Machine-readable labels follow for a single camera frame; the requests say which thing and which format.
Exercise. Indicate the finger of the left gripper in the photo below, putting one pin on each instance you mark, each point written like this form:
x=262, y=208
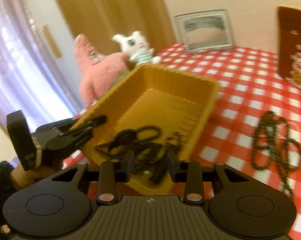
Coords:
x=61, y=125
x=66, y=143

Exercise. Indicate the wooden door panel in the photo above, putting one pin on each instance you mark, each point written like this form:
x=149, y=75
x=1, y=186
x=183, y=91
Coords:
x=100, y=20

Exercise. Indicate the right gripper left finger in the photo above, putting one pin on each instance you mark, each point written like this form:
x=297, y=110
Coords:
x=112, y=172

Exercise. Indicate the yellow plastic tray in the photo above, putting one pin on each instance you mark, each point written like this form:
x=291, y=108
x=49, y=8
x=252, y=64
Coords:
x=172, y=100

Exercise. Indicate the brown lucky cat cushion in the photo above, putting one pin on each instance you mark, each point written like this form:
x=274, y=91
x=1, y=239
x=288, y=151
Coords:
x=289, y=44

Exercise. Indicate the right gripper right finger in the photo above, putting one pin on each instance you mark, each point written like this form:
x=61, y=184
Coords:
x=188, y=172

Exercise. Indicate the pink starfish plush toy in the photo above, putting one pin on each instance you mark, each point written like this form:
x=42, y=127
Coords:
x=98, y=72

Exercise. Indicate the person left hand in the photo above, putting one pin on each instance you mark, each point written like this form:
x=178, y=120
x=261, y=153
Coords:
x=22, y=179

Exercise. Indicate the white bunny plush toy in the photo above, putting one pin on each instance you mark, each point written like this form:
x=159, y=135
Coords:
x=137, y=48

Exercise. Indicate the framed sand picture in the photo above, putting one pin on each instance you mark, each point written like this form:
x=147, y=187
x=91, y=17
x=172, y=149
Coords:
x=205, y=31

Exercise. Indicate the red white checkered tablecloth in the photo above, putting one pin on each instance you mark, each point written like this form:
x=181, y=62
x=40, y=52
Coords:
x=249, y=86

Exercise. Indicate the sheer white curtain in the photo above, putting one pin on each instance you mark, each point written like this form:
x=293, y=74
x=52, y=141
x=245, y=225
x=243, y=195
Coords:
x=30, y=79

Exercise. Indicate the wooden wall hook strip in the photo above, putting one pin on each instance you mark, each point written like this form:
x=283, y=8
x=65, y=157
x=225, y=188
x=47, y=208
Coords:
x=51, y=42

